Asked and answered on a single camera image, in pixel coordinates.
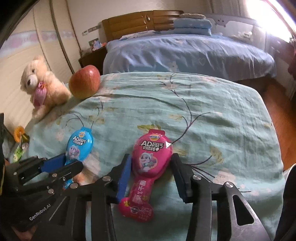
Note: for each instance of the grey bed guard rail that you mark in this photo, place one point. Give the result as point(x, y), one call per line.
point(238, 28)

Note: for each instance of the blue bed with sheet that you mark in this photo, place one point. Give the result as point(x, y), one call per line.
point(214, 55)

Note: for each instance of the orange ring toy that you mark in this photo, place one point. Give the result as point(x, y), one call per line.
point(18, 132)

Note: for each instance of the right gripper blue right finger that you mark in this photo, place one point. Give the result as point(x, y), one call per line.
point(182, 174)

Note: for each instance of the cream teddy bear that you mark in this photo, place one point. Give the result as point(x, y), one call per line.
point(45, 90)

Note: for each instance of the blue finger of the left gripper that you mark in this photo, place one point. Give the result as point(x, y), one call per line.
point(54, 163)

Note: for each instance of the wooden headboard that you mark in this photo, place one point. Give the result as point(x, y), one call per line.
point(158, 20)

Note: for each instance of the pink snack package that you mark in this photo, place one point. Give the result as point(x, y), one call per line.
point(151, 155)

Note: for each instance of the blue snack package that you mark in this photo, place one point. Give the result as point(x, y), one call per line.
point(78, 148)

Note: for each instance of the red apple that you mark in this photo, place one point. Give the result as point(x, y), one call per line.
point(85, 82)

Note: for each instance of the folded blue blanket stack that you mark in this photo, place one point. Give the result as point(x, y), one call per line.
point(196, 24)

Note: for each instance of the dark wooden nightstand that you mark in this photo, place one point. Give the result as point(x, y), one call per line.
point(95, 58)

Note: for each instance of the teal floral bed sheet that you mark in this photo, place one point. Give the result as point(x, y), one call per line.
point(221, 126)

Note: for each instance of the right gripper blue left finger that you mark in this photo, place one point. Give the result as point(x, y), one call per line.
point(125, 169)

